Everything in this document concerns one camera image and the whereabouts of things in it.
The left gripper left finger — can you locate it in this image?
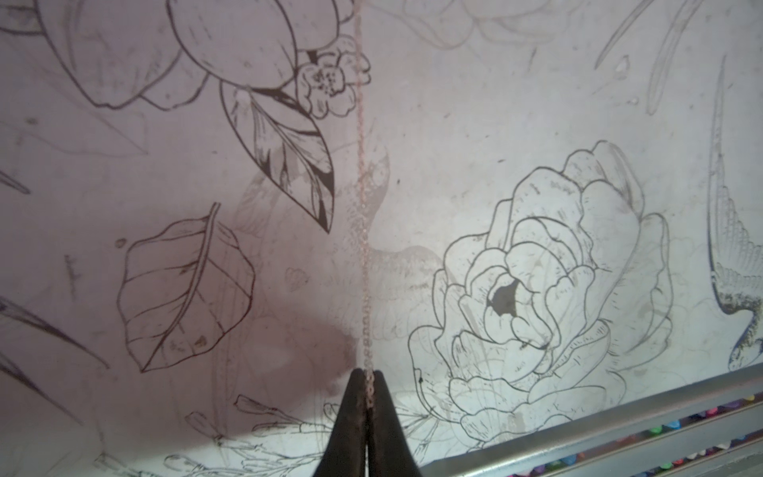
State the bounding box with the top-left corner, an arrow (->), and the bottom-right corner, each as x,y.
313,369 -> 366,477

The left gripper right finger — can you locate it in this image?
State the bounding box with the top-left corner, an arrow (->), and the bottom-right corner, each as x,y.
367,371 -> 420,477

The thin chain necklace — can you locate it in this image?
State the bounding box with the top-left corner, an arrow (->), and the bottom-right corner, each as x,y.
352,0 -> 377,413

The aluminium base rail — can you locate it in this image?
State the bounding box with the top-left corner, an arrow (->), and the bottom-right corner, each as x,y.
421,364 -> 762,476

